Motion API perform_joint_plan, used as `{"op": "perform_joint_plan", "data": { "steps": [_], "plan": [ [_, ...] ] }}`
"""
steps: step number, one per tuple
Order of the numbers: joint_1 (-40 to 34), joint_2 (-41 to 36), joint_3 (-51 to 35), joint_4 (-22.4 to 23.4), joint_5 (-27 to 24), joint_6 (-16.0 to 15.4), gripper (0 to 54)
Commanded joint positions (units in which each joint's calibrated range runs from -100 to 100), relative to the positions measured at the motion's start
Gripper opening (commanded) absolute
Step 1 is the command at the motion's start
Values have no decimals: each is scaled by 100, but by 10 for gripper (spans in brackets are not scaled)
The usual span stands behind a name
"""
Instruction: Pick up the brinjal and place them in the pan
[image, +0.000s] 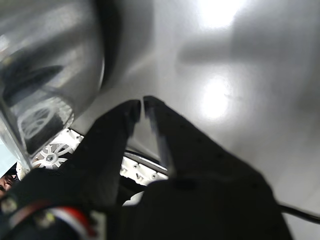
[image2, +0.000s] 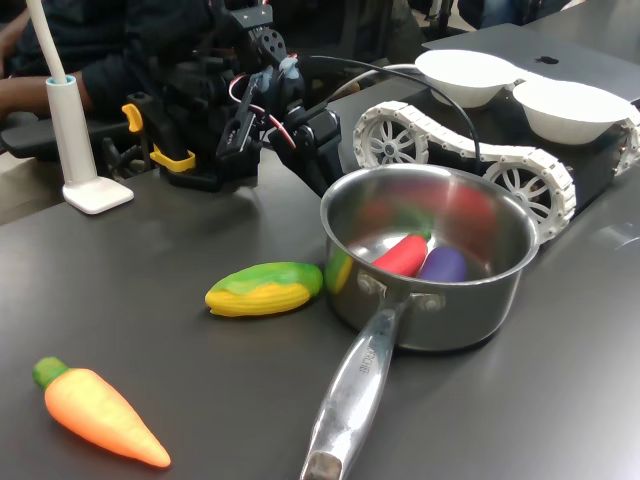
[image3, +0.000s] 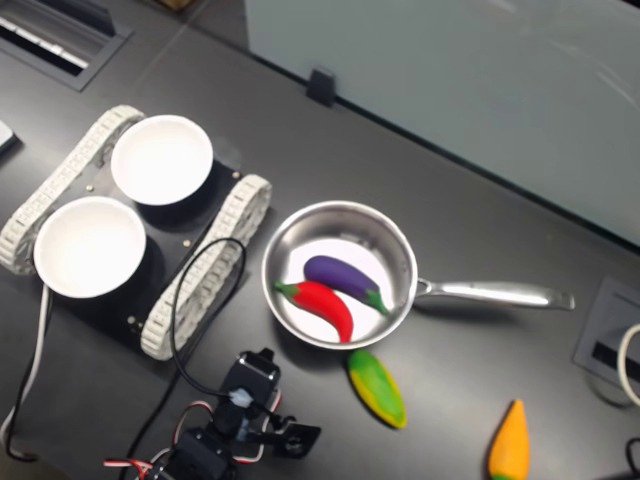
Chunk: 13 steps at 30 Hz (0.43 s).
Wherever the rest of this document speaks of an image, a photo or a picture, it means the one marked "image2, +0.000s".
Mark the yellow green toy corn cob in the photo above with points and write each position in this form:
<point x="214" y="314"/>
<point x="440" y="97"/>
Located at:
<point x="265" y="295"/>

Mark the purple toy aubergine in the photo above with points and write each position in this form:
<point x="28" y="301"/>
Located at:
<point x="442" y="265"/>

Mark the pale grey putty lump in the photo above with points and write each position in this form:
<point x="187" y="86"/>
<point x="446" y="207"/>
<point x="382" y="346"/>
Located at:
<point x="287" y="67"/>

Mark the black office chair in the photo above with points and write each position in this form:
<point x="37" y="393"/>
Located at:
<point x="360" y="30"/>

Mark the red toy chilli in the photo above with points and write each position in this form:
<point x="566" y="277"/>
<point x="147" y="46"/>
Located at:
<point x="400" y="257"/>

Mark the black and yellow clip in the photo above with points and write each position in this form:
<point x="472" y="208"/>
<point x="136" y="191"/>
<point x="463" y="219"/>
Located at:
<point x="160" y="130"/>

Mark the white bowl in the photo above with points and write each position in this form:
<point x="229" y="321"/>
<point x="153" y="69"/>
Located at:
<point x="570" y="112"/>
<point x="465" y="75"/>

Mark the tracked vehicle with white tracks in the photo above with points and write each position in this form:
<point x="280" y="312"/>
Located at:
<point x="520" y="185"/>

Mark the person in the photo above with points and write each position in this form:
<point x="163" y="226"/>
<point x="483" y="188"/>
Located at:
<point x="100" y="40"/>

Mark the black chair armrest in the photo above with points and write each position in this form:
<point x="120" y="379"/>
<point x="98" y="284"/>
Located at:
<point x="40" y="140"/>

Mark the orange toy carrot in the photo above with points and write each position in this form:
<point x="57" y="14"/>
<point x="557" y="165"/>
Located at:
<point x="95" y="410"/>

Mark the black gripper camera board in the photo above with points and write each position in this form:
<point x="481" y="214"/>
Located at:
<point x="242" y="125"/>

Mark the white post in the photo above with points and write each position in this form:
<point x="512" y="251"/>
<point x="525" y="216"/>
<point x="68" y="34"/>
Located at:
<point x="75" y="145"/>

